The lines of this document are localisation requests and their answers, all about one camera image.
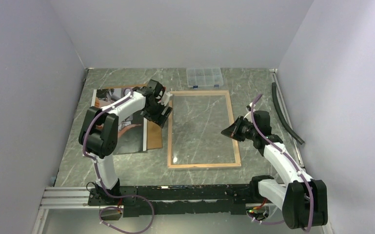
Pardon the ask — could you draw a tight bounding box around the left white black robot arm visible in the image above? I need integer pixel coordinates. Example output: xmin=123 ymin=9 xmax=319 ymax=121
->
xmin=79 ymin=79 xmax=173 ymax=205

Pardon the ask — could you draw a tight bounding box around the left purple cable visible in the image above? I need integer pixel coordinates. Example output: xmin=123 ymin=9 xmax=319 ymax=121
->
xmin=82 ymin=88 xmax=156 ymax=234

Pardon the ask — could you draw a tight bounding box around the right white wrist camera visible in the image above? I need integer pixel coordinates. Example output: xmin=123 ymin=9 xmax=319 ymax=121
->
xmin=244 ymin=103 xmax=252 ymax=119

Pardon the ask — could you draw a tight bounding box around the clear plastic organizer box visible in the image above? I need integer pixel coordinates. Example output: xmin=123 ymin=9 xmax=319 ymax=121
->
xmin=186 ymin=68 xmax=224 ymax=88

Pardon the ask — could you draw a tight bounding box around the black foam tube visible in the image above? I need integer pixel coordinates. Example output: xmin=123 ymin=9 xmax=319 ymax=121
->
xmin=271 ymin=82 xmax=305 ymax=145

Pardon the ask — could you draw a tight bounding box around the white wooden picture frame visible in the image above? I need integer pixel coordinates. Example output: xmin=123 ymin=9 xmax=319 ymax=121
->
xmin=167 ymin=90 xmax=242 ymax=169

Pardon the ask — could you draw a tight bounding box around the aluminium extrusion rail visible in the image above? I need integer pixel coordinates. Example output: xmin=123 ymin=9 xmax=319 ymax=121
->
xmin=40 ymin=187 xmax=91 ymax=209

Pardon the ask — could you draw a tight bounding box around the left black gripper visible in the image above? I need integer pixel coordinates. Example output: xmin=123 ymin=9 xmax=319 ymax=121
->
xmin=141 ymin=99 xmax=173 ymax=128

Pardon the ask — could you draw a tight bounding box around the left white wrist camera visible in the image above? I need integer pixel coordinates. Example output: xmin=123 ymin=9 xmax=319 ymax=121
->
xmin=160 ymin=92 xmax=173 ymax=106

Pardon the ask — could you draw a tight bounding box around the brown backing board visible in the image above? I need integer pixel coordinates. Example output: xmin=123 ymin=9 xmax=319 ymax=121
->
xmin=109 ymin=84 xmax=164 ymax=151

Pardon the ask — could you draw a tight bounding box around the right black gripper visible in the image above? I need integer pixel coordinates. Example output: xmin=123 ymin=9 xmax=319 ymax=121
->
xmin=221 ymin=116 xmax=257 ymax=142

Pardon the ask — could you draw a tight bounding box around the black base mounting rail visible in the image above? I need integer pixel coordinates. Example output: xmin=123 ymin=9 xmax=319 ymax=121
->
xmin=88 ymin=184 xmax=268 ymax=217

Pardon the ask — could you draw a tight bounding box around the printed photo poster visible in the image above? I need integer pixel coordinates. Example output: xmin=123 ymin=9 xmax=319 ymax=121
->
xmin=79 ymin=87 xmax=147 ymax=156

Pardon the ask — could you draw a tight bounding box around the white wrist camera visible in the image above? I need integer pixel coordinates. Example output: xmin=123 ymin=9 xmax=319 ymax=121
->
xmin=160 ymin=92 xmax=173 ymax=106
xmin=244 ymin=103 xmax=252 ymax=119

